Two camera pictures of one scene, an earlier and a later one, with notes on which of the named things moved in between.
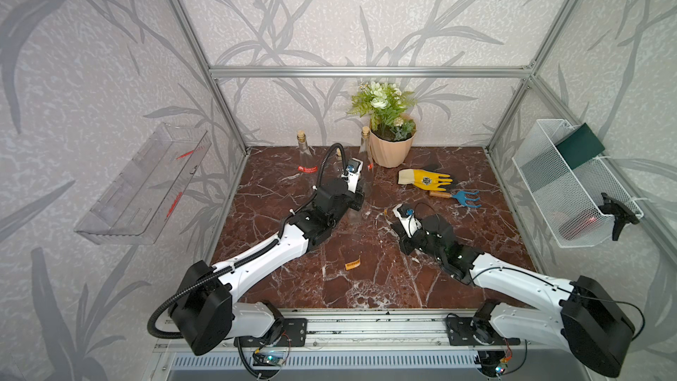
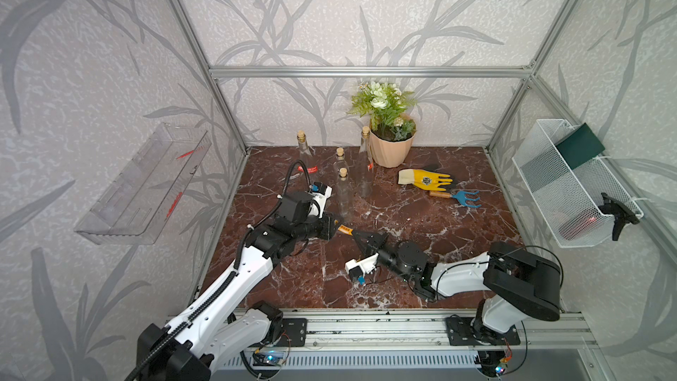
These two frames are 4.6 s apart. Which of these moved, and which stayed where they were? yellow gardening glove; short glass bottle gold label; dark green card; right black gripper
Moved: right black gripper
Stayed: short glass bottle gold label; yellow gardening glove; dark green card
